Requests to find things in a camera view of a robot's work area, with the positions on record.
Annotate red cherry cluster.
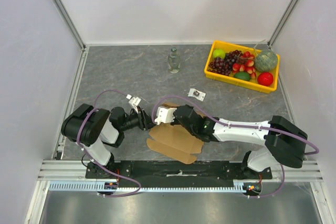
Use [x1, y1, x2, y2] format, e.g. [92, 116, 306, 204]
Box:
[232, 50, 256, 79]

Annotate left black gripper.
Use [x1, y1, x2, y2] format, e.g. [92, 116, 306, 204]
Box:
[120, 105, 159, 131]

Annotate brown cardboard box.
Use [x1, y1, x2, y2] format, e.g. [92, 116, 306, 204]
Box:
[146, 102, 208, 165]

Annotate green netted melon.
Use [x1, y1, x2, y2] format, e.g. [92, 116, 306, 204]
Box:
[254, 50, 278, 72]

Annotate white cable duct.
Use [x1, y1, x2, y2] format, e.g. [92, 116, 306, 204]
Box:
[49, 181, 246, 193]

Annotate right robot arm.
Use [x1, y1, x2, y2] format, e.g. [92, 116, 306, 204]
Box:
[167, 104, 307, 179]

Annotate green apple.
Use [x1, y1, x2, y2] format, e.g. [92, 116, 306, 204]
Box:
[213, 48, 226, 59]

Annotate red apple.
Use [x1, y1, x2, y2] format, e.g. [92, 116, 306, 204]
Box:
[257, 72, 274, 87]

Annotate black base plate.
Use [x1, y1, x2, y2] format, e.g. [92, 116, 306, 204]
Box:
[85, 159, 274, 185]

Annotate green avocado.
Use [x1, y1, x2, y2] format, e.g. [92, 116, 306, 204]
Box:
[234, 71, 251, 81]

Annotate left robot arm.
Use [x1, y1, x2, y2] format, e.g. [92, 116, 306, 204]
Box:
[61, 103, 155, 178]

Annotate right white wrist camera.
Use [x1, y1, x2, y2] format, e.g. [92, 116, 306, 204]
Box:
[154, 105, 176, 125]

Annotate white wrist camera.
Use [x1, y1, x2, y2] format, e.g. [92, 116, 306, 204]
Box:
[154, 105, 176, 125]
[126, 94, 142, 113]

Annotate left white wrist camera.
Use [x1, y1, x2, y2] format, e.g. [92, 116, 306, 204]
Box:
[126, 94, 142, 113]

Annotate dark purple grape bunch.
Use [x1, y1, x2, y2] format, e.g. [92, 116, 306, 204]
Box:
[208, 50, 235, 76]

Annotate small white packet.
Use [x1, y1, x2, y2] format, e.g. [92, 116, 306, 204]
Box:
[188, 88, 206, 101]

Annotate clear glass bottle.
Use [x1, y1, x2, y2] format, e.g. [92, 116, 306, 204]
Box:
[167, 47, 181, 74]

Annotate aluminium frame rail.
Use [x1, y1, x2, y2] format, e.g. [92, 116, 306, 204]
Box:
[37, 160, 323, 182]

